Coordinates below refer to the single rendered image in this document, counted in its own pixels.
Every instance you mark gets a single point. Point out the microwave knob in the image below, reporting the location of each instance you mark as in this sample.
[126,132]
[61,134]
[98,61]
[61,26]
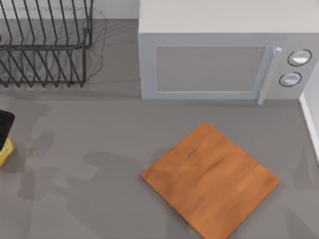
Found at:
[290,79]
[299,57]

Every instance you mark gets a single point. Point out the pale microwave oven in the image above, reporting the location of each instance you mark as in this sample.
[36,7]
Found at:
[224,25]

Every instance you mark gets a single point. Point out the microwave door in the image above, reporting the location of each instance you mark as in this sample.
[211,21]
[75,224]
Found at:
[209,69]

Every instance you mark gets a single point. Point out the wooden cutting board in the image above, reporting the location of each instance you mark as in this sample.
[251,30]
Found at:
[209,181]

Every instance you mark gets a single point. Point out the yellow object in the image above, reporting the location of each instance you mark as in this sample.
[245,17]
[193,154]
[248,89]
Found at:
[5,152]

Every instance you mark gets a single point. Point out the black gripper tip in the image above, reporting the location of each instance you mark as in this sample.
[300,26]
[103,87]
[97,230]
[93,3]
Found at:
[5,127]

